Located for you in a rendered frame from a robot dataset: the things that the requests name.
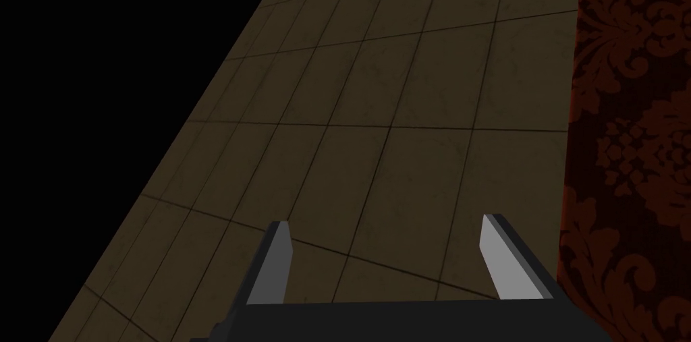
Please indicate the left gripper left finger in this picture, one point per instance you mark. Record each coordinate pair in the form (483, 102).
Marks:
(271, 272)

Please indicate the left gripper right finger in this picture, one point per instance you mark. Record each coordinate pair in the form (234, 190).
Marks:
(513, 266)

